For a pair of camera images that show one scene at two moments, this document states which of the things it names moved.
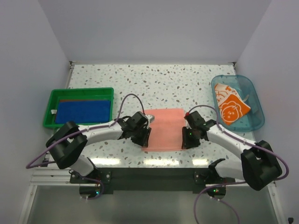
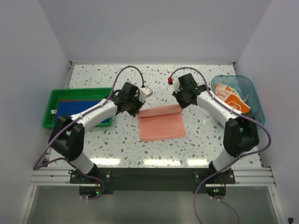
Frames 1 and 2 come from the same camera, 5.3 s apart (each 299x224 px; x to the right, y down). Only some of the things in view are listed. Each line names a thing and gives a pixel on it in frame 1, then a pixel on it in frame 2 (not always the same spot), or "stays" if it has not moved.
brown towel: (65, 101) stays
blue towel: (83, 112) stays
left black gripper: (143, 141) -> (139, 104)
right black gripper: (186, 142) -> (182, 105)
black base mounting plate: (151, 179) stays
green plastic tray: (96, 94) stays
